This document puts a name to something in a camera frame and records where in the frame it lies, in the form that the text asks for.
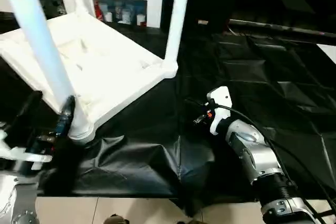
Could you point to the white plastic table top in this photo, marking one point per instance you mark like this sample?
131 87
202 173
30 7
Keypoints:
105 61

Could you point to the black mat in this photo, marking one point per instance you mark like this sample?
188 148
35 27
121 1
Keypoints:
236 66

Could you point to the long black bar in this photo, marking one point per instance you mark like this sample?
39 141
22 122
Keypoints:
283 27

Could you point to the white flat sheet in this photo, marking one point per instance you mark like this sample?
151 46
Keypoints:
328 53

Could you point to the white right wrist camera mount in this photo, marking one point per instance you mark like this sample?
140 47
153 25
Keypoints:
219 100

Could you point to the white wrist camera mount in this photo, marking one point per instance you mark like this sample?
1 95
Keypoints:
219 100
16 153

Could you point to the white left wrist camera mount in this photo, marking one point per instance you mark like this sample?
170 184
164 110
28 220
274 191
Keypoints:
16 153

